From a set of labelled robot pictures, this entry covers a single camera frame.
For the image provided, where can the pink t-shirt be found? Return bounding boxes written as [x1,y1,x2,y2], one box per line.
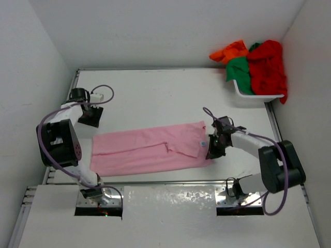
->
[90,121,212,177]

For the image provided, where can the red t-shirt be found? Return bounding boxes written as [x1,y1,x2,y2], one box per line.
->
[247,40,288,104]

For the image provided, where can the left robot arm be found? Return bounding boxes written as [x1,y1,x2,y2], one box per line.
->
[36,88,112,206]

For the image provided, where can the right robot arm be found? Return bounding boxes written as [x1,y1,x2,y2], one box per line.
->
[205,116,306,206]

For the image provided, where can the white plastic basket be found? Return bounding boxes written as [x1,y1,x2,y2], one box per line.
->
[232,80,284,103]

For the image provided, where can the green t-shirt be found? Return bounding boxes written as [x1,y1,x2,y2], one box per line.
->
[226,40,261,95]

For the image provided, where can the orange t-shirt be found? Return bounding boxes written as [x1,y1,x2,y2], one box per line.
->
[209,40,249,65]

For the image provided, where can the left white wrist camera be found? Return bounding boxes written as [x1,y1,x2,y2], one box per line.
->
[90,93,104,103]

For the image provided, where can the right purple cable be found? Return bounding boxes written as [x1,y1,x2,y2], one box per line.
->
[202,106,292,216]

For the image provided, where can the purple cable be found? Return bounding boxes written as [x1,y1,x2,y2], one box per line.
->
[37,84,124,207]
[202,106,292,216]

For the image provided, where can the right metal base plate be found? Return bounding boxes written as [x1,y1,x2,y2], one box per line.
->
[214,185,263,209]

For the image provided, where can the metal base plate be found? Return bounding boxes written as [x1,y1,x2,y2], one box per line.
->
[214,185,263,209]
[76,186,124,208]

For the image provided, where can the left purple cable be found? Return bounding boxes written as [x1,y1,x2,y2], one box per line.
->
[37,84,124,207]

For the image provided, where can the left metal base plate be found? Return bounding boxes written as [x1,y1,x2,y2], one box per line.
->
[76,186,124,208]

